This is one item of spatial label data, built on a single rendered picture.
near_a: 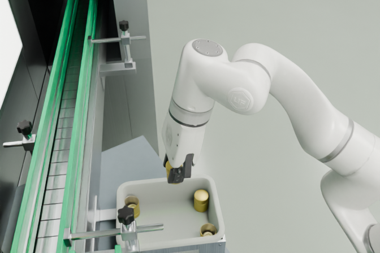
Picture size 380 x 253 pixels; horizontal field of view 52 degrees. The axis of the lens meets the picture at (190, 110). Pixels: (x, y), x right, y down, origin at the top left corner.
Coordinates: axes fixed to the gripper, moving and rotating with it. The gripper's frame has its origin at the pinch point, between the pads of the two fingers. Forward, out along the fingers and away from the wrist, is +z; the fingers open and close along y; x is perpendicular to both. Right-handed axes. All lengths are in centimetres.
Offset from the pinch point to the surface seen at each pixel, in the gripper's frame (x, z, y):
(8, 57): -32.9, -0.2, -37.1
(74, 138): -18.6, 2.8, -12.2
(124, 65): -2, 12, -51
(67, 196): -20.7, 2.6, 2.9
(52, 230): -23.5, 11.8, 3.8
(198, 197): 8.1, 12.3, -0.6
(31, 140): -27.2, 4.3, -13.4
